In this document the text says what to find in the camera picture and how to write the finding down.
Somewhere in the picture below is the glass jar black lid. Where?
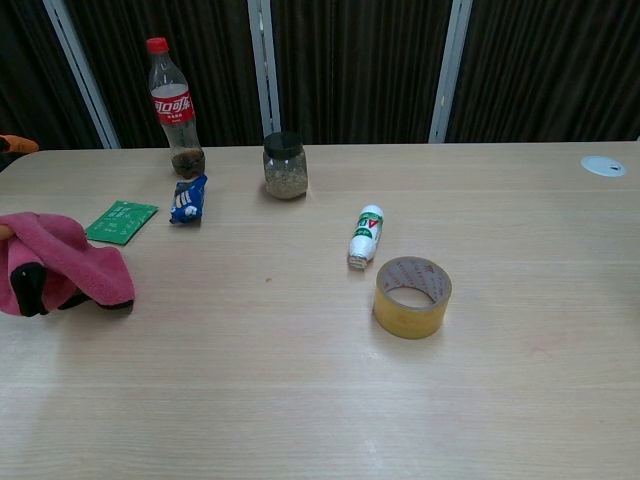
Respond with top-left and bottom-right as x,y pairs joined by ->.
262,131 -> 309,201

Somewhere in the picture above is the cola bottle red cap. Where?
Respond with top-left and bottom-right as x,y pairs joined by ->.
146,36 -> 207,180

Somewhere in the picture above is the green sachet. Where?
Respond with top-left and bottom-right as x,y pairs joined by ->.
83,199 -> 160,247

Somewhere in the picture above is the yellow tape roll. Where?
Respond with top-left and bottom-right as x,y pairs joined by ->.
372,255 -> 454,341

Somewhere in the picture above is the pink cloth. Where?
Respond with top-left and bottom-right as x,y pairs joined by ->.
0,211 -> 136,318

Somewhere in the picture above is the white table cable grommet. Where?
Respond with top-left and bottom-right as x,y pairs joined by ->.
580,154 -> 627,178

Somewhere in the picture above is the grey metal partition post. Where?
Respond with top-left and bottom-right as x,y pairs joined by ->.
428,0 -> 474,145
42,0 -> 121,150
247,0 -> 282,146

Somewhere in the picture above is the small white plastic bottle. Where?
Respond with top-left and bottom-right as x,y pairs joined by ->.
347,203 -> 386,273

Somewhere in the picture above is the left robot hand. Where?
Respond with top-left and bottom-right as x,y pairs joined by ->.
0,133 -> 40,241

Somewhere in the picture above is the blue snack packet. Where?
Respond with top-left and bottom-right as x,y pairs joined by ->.
168,173 -> 209,226

